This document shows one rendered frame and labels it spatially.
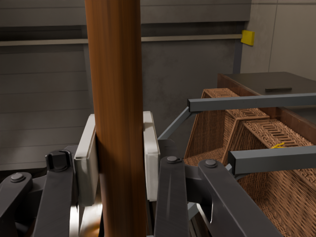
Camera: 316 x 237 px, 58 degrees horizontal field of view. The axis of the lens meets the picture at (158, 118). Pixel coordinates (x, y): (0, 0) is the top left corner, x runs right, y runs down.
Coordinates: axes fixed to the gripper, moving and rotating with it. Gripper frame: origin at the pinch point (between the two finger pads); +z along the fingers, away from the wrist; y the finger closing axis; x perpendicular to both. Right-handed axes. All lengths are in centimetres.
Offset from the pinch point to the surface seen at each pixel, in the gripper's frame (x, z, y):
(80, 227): -68, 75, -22
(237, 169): -25, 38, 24
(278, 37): -9, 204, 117
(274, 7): 13, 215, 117
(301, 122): -28, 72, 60
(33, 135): -109, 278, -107
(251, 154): -22, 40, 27
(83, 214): -68, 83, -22
